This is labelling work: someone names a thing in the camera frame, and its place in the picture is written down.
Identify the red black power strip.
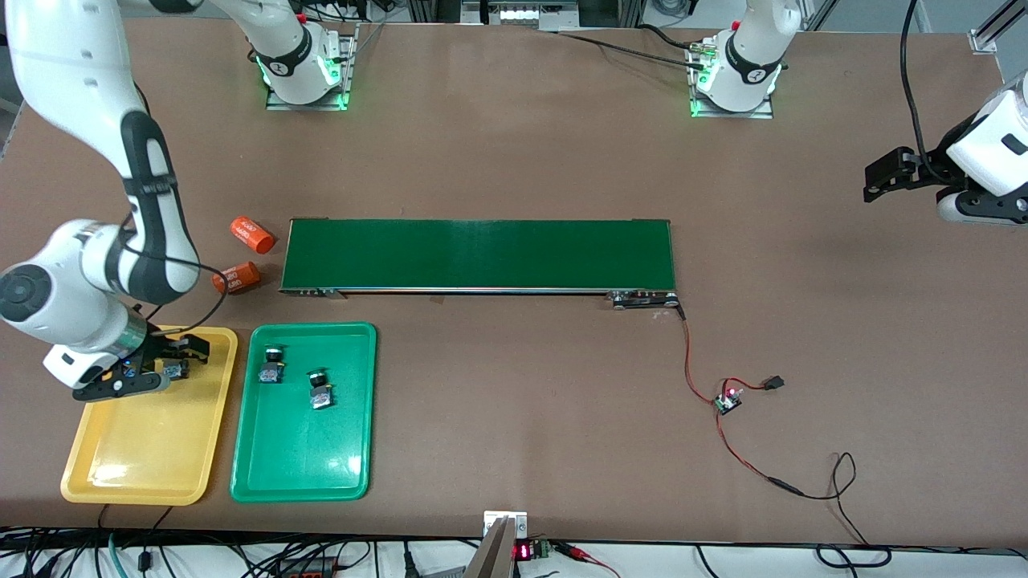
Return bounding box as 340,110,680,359
277,558,338,578

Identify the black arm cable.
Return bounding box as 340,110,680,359
900,0,940,177
119,210,230,332

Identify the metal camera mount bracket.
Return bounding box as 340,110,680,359
464,511,528,578

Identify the yellow plastic tray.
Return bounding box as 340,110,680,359
60,324,239,507

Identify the lit control box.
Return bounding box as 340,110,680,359
462,0,579,26

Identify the aluminium corner post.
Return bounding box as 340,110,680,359
968,0,1025,54

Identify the orange cylinder white print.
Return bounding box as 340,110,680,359
211,262,263,295
230,217,277,256

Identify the green belt conveyor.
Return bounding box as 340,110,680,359
279,218,685,314

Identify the green plastic tray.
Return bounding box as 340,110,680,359
230,322,378,503

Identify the red clip lead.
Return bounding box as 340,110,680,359
554,542,619,578

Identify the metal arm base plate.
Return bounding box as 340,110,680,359
265,24,358,112
689,44,774,120

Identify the black cable across table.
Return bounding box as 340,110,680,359
554,22,712,71

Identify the thin black looped cable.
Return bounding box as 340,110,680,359
771,452,892,569

